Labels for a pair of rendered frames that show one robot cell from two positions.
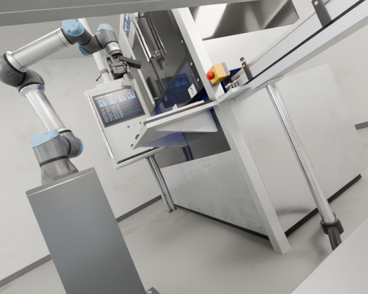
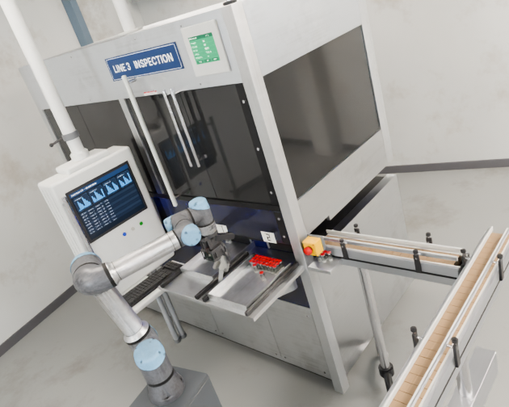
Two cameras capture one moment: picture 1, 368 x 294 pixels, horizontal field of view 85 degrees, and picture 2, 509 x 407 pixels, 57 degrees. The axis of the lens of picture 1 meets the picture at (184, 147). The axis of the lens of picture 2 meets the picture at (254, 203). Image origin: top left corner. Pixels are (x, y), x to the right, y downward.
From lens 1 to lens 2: 1.70 m
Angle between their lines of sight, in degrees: 32
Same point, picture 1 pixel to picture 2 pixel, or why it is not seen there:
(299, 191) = (360, 331)
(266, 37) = (349, 166)
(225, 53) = (315, 207)
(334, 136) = not seen: hidden behind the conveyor
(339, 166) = (390, 291)
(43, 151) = (161, 373)
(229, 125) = (314, 289)
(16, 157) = not seen: outside the picture
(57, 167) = (174, 384)
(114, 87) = (98, 169)
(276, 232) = (341, 377)
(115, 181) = not seen: outside the picture
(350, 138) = not seen: hidden behind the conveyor
